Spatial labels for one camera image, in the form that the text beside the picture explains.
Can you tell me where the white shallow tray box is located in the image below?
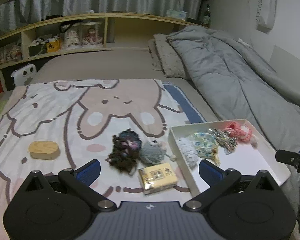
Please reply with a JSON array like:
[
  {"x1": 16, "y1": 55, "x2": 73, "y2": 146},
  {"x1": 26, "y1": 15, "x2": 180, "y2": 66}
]
[{"x1": 168, "y1": 119, "x2": 291, "y2": 197}]

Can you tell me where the tissue box on shelf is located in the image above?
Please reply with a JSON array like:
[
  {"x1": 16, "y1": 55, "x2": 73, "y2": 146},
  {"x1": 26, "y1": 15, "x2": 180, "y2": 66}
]
[{"x1": 166, "y1": 9, "x2": 187, "y2": 21}]

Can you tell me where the blue yellow crochet pouch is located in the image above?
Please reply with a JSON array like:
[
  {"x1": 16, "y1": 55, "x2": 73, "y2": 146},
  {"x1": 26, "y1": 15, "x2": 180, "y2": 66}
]
[{"x1": 188, "y1": 132, "x2": 220, "y2": 166}]

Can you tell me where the grey duvet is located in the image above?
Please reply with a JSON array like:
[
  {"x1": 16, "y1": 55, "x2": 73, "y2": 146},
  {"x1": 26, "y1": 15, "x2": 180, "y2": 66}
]
[{"x1": 166, "y1": 25, "x2": 300, "y2": 240}]

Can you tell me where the cartoon rabbit blanket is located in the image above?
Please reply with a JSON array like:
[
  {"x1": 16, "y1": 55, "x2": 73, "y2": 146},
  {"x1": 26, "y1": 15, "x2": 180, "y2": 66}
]
[{"x1": 0, "y1": 79, "x2": 204, "y2": 239}]

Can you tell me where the light blue crochet toy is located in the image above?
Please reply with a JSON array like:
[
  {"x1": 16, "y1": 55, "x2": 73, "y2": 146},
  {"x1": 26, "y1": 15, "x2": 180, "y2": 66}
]
[{"x1": 177, "y1": 138, "x2": 198, "y2": 168}]

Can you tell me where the grey crochet mouse toy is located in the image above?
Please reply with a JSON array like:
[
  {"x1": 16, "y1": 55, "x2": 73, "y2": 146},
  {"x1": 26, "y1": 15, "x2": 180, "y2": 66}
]
[{"x1": 139, "y1": 140, "x2": 177, "y2": 165}]

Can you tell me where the wooden oval box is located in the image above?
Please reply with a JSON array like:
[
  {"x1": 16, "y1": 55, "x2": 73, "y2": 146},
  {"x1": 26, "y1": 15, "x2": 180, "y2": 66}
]
[{"x1": 28, "y1": 141, "x2": 60, "y2": 160}]

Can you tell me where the wooden headboard shelf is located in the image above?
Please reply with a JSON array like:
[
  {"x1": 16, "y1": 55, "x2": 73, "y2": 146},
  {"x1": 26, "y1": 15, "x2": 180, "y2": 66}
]
[{"x1": 0, "y1": 11, "x2": 211, "y2": 95}]

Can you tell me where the beige fluffy pillow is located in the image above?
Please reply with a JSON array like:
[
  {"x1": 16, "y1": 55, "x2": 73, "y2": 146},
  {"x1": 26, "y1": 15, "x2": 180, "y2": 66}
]
[{"x1": 148, "y1": 34, "x2": 190, "y2": 80}]

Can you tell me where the yellow box on shelf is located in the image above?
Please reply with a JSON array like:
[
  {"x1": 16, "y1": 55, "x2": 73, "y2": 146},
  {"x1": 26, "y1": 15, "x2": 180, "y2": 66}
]
[{"x1": 46, "y1": 39, "x2": 61, "y2": 53}]

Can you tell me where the doll in clear case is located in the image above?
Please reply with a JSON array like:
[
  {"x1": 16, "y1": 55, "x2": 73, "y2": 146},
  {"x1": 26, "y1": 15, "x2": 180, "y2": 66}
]
[{"x1": 63, "y1": 23, "x2": 81, "y2": 50}]

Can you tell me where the multicolour crochet piece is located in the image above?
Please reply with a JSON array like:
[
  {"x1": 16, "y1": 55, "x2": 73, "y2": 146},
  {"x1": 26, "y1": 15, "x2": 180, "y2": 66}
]
[{"x1": 208, "y1": 128, "x2": 238, "y2": 154}]

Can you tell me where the white hanging bag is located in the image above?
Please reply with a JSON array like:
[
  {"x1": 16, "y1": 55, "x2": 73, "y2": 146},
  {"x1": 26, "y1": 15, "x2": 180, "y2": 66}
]
[{"x1": 255, "y1": 0, "x2": 276, "y2": 30}]

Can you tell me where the dark crochet yarn toy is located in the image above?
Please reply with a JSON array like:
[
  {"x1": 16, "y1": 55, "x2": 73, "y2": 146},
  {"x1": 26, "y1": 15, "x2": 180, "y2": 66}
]
[{"x1": 106, "y1": 128, "x2": 142, "y2": 176}]

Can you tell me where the white panda device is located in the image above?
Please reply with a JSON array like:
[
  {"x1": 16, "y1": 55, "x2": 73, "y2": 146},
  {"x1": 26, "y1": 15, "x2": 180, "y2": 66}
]
[{"x1": 11, "y1": 64, "x2": 37, "y2": 87}]

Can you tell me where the yellow tissue pack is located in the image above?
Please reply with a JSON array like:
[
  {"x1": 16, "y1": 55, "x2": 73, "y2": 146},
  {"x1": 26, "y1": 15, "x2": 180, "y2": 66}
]
[{"x1": 138, "y1": 163, "x2": 178, "y2": 194}]

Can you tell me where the dark glass bottle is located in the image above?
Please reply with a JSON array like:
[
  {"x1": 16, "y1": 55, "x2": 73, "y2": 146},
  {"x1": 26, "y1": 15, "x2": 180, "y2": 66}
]
[{"x1": 202, "y1": 4, "x2": 211, "y2": 27}]

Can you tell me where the white pink crochet doll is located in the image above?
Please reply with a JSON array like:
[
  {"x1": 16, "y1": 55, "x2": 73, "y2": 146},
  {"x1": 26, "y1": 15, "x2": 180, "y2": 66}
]
[{"x1": 249, "y1": 133, "x2": 259, "y2": 148}]

